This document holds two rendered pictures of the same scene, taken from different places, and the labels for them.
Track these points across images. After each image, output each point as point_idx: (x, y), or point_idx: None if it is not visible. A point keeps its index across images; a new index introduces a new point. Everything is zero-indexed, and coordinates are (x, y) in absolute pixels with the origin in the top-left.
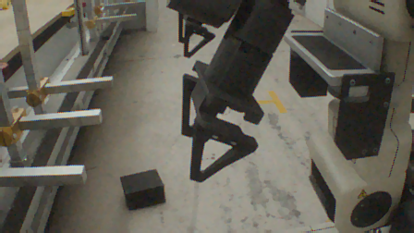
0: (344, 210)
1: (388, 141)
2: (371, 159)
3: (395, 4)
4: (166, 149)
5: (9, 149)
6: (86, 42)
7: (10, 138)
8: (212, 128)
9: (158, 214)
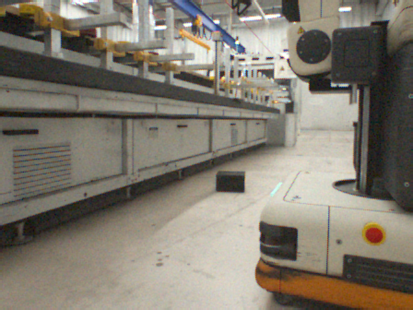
0: (289, 43)
1: None
2: (302, 3)
3: None
4: (263, 178)
5: (139, 66)
6: (218, 88)
7: (141, 54)
8: None
9: (234, 195)
